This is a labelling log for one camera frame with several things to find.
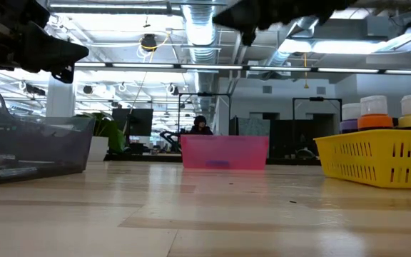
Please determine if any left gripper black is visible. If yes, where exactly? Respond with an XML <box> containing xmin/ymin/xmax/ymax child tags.
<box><xmin>0</xmin><ymin>0</ymin><xmax>90</xmax><ymax>85</ymax></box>

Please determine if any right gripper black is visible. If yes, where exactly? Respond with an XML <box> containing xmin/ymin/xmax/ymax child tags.
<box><xmin>212</xmin><ymin>0</ymin><xmax>358</xmax><ymax>47</ymax></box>

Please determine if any purple paint bottle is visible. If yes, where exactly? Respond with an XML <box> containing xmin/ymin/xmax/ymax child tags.
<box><xmin>339</xmin><ymin>103</ymin><xmax>362</xmax><ymax>134</ymax></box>

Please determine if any orange paint bottle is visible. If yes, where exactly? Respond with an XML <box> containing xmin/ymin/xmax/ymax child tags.
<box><xmin>357</xmin><ymin>95</ymin><xmax>394</xmax><ymax>131</ymax></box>

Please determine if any white pillar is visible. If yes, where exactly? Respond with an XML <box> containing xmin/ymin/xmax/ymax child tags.
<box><xmin>46</xmin><ymin>78</ymin><xmax>76</xmax><ymax>118</ymax></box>

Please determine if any long ceiling light bar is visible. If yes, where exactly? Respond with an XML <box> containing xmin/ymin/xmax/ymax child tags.
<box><xmin>73</xmin><ymin>60</ymin><xmax>411</xmax><ymax>76</ymax></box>

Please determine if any grey translucent plastic tray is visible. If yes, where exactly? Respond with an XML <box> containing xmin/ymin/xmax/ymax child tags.
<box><xmin>0</xmin><ymin>81</ymin><xmax>96</xmax><ymax>188</ymax></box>

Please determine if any green plant in white pot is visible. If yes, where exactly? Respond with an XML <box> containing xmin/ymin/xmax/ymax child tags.
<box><xmin>73</xmin><ymin>111</ymin><xmax>126</xmax><ymax>162</ymax></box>

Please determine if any black office monitor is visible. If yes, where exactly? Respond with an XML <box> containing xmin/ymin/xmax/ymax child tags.
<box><xmin>111</xmin><ymin>108</ymin><xmax>154</xmax><ymax>138</ymax></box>

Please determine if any person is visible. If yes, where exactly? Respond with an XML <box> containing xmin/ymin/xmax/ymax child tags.
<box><xmin>190</xmin><ymin>114</ymin><xmax>214</xmax><ymax>136</ymax></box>

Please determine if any pink translucent plastic tray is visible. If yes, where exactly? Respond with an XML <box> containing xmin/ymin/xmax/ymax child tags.
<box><xmin>180</xmin><ymin>134</ymin><xmax>270</xmax><ymax>171</ymax></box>

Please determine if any yellow slotted plastic basket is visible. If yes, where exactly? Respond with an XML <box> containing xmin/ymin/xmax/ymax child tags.
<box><xmin>313</xmin><ymin>128</ymin><xmax>411</xmax><ymax>190</ymax></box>

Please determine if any silver slanted ventilation duct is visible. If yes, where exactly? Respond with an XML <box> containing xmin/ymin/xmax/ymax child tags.
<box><xmin>262</xmin><ymin>17</ymin><xmax>335</xmax><ymax>71</ymax></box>

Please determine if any silver round ventilation duct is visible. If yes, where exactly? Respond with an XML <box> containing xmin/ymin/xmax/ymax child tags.
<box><xmin>181</xmin><ymin>0</ymin><xmax>221</xmax><ymax>112</ymax></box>

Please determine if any yellow hanging cord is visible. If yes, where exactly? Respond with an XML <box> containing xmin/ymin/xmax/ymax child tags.
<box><xmin>303</xmin><ymin>52</ymin><xmax>310</xmax><ymax>90</ymax></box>

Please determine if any black station frame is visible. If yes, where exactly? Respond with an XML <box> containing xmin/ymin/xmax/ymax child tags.
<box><xmin>177</xmin><ymin>91</ymin><xmax>233</xmax><ymax>136</ymax></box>
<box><xmin>292</xmin><ymin>96</ymin><xmax>343</xmax><ymax>160</ymax></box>

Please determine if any ceiling camera with yellow cable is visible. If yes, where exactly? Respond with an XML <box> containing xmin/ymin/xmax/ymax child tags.
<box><xmin>136</xmin><ymin>31</ymin><xmax>171</xmax><ymax>60</ymax></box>

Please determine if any black aluminium table frame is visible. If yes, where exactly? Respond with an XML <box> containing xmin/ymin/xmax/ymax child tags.
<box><xmin>103</xmin><ymin>152</ymin><xmax>323</xmax><ymax>166</ymax></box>

